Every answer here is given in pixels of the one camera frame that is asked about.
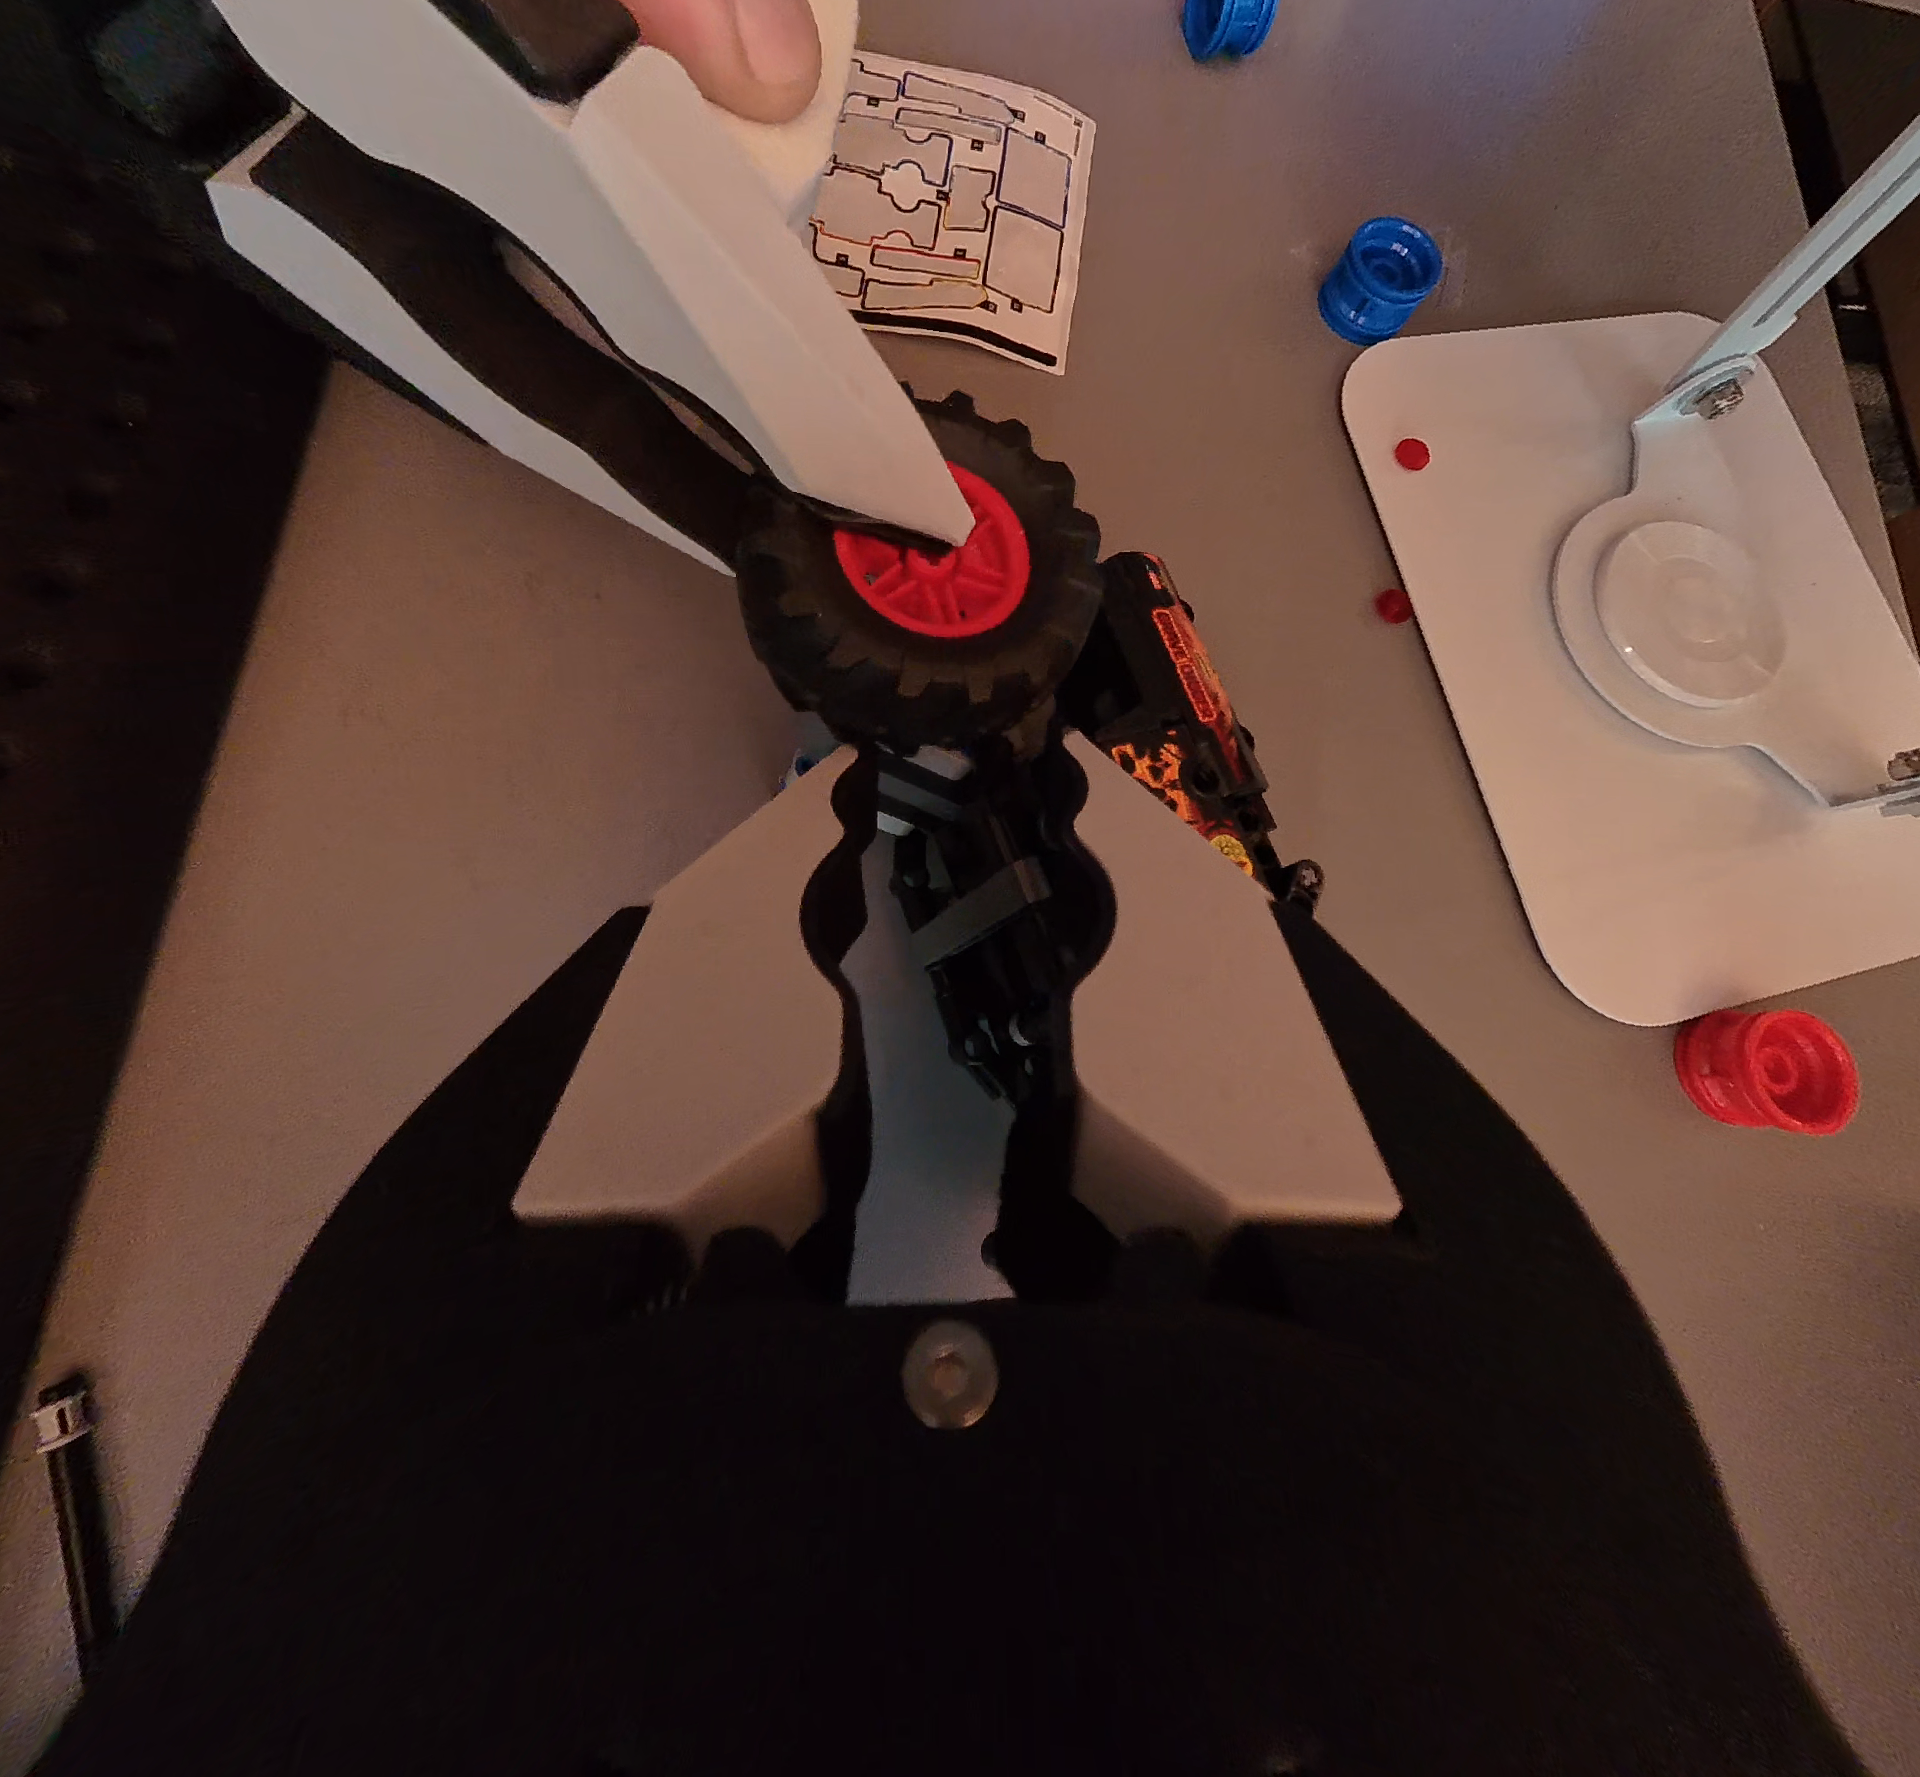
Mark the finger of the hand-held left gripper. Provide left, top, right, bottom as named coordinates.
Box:
left=201, top=109, right=820, bottom=579
left=111, top=0, right=969, bottom=549

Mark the black studded mat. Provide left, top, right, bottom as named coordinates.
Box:
left=0, top=0, right=334, bottom=1372

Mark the blue black toy monster truck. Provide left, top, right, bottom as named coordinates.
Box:
left=777, top=549, right=1332, bottom=1109

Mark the short black axle with bushing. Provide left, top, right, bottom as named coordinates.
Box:
left=32, top=1379, right=114, bottom=1661

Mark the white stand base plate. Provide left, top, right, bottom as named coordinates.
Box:
left=1334, top=109, right=1920, bottom=1027

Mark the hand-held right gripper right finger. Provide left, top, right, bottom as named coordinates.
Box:
left=990, top=740, right=1407, bottom=1292

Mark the white sticker sheet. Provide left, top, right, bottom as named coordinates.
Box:
left=807, top=49, right=1103, bottom=378

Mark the black toy wheel red rim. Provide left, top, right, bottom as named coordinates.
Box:
left=734, top=385, right=1106, bottom=742

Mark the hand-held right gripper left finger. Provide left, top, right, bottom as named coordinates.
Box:
left=512, top=758, right=873, bottom=1263

